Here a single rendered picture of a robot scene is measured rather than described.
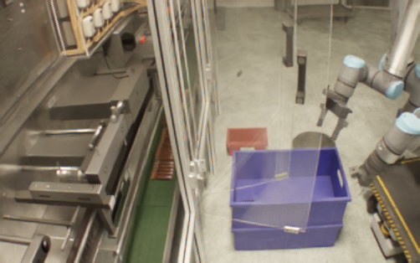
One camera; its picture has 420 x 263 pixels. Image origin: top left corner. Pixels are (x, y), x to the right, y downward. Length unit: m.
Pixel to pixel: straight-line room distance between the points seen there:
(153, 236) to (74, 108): 0.55
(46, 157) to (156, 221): 0.48
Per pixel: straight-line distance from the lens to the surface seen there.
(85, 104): 1.27
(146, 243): 1.26
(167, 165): 1.47
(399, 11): 1.63
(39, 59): 1.39
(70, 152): 1.09
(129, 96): 1.19
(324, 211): 1.75
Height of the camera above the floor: 1.65
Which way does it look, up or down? 35 degrees down
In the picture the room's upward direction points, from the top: 7 degrees counter-clockwise
